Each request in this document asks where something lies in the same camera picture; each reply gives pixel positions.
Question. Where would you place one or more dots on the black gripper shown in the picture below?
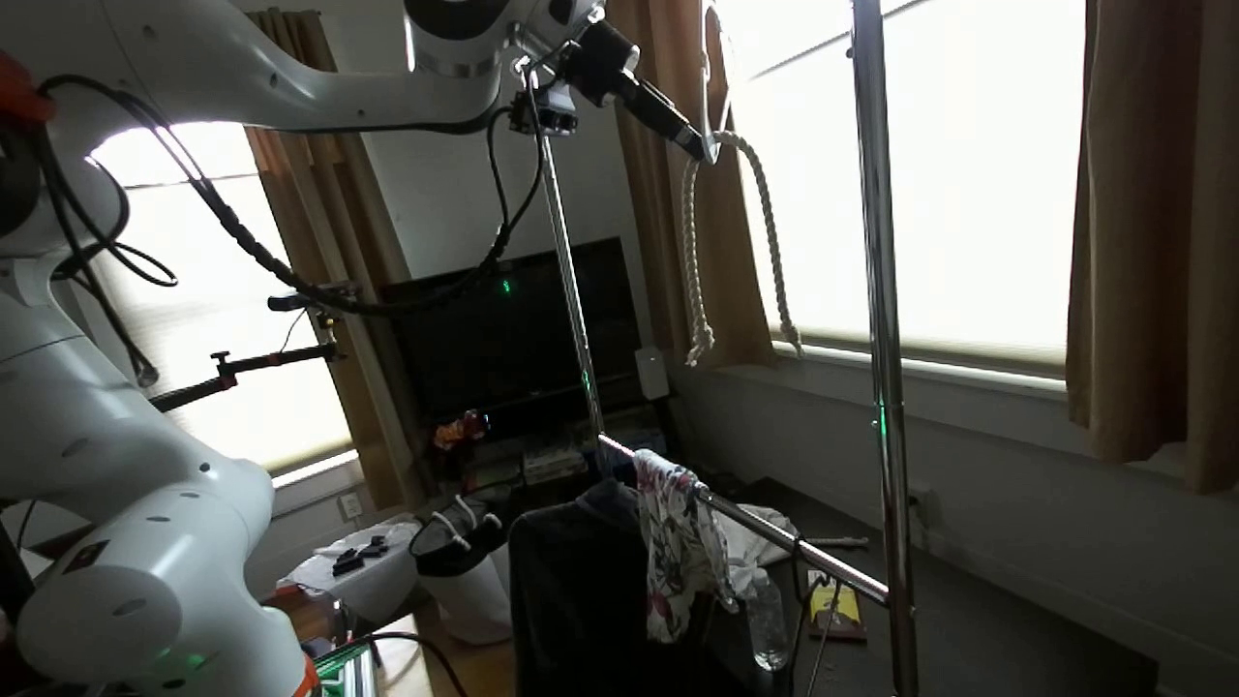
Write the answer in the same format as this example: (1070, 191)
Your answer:
(604, 61)

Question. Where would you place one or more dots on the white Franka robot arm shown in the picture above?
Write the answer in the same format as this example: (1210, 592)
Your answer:
(117, 515)

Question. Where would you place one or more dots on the clear plastic clothes hanger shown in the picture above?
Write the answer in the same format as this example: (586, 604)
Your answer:
(712, 79)

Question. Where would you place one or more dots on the brown curtain behind hanger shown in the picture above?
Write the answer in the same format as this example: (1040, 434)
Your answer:
(652, 219)

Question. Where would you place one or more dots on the small white device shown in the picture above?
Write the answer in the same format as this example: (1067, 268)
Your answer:
(652, 374)

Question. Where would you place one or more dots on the black flat screen monitor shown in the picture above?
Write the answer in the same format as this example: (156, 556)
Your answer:
(506, 350)

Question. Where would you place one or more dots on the thick chrome rack pole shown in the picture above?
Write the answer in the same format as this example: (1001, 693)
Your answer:
(881, 321)

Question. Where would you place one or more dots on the narrow brown curtain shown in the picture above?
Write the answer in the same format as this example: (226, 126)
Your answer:
(354, 374)

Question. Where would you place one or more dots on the floral patterned cloth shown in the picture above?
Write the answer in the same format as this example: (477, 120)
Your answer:
(672, 543)

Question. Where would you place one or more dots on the black hanging garment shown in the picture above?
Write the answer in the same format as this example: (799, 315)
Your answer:
(573, 604)

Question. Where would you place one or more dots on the white crumpled cloth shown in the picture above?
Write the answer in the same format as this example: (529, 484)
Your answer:
(761, 604)

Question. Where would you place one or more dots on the wide brown curtain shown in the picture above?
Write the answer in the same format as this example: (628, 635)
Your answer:
(1155, 234)

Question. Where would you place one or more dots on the white bucket with dark rim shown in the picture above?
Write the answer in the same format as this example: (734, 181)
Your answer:
(466, 592)

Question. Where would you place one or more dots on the yellow packet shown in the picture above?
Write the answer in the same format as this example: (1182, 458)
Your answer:
(835, 609)

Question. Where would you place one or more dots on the white box with black controllers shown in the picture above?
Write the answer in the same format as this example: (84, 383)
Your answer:
(354, 568)

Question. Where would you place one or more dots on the black clamp bracket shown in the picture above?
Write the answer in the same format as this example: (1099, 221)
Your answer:
(310, 297)

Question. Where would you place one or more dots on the chrome rack rail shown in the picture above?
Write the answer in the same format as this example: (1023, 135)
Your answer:
(788, 543)

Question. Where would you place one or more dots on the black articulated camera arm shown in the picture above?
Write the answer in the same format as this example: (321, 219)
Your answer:
(255, 367)

